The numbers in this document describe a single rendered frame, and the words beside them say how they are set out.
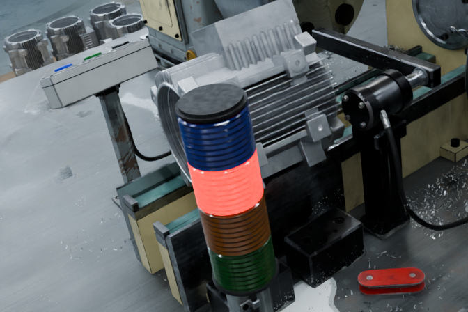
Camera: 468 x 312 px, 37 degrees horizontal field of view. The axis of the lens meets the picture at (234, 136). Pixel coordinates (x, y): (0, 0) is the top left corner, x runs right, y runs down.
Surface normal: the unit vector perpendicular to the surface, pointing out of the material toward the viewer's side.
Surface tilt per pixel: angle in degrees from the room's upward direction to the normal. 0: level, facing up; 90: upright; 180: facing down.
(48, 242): 0
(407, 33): 90
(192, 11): 90
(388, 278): 0
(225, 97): 0
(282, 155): 67
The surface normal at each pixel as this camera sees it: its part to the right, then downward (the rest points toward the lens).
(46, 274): -0.16, -0.85
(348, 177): 0.57, 0.33
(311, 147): 0.39, 0.00
